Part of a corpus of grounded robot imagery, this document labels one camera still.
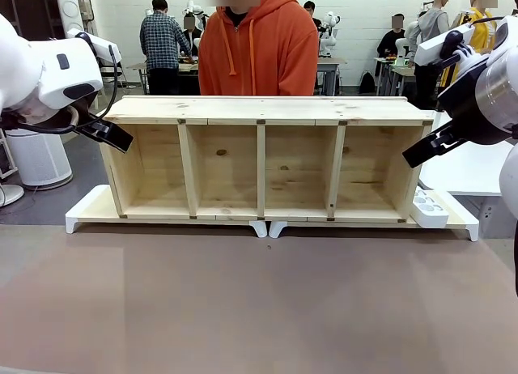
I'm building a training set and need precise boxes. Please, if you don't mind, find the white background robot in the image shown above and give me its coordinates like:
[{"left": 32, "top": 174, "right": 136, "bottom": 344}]
[
  {"left": 182, "top": 0, "right": 208, "bottom": 29},
  {"left": 318, "top": 11, "right": 342, "bottom": 60}
]

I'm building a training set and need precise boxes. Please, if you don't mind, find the white cylindrical air purifier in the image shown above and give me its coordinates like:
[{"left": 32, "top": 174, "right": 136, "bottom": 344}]
[{"left": 2, "top": 129, "right": 74, "bottom": 190}]

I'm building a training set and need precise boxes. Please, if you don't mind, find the white power strip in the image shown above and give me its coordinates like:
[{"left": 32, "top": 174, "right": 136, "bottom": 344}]
[{"left": 410, "top": 189, "right": 451, "bottom": 229}]

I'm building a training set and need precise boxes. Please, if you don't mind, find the person in orange hoodie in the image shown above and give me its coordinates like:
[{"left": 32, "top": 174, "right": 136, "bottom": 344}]
[{"left": 197, "top": 0, "right": 319, "bottom": 96}]

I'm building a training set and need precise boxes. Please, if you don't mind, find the person in black sweater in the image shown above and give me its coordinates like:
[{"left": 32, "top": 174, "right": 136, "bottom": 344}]
[{"left": 376, "top": 13, "right": 408, "bottom": 67}]

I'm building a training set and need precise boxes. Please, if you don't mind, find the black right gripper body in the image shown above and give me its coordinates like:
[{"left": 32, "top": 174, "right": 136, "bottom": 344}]
[{"left": 438, "top": 52, "right": 507, "bottom": 147}]

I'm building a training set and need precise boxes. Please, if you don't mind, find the white standing air conditioner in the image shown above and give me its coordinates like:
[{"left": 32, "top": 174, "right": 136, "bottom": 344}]
[{"left": 55, "top": 0, "right": 87, "bottom": 37}]

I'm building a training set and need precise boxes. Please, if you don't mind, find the pine wood four-compartment shelf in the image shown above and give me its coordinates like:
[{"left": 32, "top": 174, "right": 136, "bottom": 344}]
[{"left": 99, "top": 95, "right": 435, "bottom": 223}]

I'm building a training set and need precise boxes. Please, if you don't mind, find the seated person in dark clothes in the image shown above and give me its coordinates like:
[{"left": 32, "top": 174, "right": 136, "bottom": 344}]
[{"left": 180, "top": 15, "right": 203, "bottom": 63}]

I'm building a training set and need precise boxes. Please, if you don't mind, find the white fan base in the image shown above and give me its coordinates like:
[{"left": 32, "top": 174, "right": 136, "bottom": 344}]
[{"left": 0, "top": 182, "right": 25, "bottom": 207}]

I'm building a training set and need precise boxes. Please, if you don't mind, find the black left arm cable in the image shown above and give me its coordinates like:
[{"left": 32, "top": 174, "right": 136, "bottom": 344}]
[{"left": 15, "top": 32, "right": 124, "bottom": 134}]

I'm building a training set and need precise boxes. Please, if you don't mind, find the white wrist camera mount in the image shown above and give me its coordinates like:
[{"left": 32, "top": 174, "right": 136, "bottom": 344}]
[
  {"left": 414, "top": 25, "right": 474, "bottom": 66},
  {"left": 66, "top": 28, "right": 122, "bottom": 63}
]

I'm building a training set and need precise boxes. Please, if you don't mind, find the black backpack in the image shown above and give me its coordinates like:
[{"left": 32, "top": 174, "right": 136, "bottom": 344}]
[{"left": 359, "top": 70, "right": 377, "bottom": 95}]

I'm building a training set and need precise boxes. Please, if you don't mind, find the mannequin in yellow jacket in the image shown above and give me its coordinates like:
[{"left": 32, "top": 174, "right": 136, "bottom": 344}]
[{"left": 439, "top": 0, "right": 499, "bottom": 87}]

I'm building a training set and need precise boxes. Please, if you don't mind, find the mannequin in grey hoodie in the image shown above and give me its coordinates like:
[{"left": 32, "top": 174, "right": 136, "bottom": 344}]
[{"left": 413, "top": 0, "right": 452, "bottom": 112}]

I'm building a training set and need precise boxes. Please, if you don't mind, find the black-haired person behind hoodie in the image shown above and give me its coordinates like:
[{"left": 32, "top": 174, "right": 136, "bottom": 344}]
[{"left": 302, "top": 0, "right": 323, "bottom": 32}]

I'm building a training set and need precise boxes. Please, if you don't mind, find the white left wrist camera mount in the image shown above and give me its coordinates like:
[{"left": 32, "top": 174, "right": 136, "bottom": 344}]
[{"left": 66, "top": 28, "right": 122, "bottom": 63}]

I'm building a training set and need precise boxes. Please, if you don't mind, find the white wood-topped riser stand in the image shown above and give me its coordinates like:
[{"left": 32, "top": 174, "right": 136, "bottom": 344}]
[
  {"left": 269, "top": 189, "right": 480, "bottom": 242},
  {"left": 66, "top": 185, "right": 268, "bottom": 239}
]

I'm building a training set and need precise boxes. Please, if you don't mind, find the grey background table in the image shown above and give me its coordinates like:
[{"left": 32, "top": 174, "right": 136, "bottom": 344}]
[{"left": 316, "top": 57, "right": 348, "bottom": 96}]

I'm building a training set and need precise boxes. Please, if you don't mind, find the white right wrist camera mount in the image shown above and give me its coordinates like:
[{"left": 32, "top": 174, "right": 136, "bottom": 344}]
[{"left": 414, "top": 25, "right": 474, "bottom": 66}]

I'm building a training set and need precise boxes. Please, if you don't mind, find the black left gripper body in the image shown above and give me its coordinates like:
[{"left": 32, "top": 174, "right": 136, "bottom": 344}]
[{"left": 64, "top": 96, "right": 113, "bottom": 138}]

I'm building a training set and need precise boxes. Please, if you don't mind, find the person in plaid shirt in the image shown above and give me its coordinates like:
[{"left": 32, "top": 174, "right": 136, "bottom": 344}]
[{"left": 139, "top": 0, "right": 192, "bottom": 96}]

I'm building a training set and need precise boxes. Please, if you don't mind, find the white side table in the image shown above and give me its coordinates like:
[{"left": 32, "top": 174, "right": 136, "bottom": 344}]
[{"left": 417, "top": 109, "right": 518, "bottom": 198}]

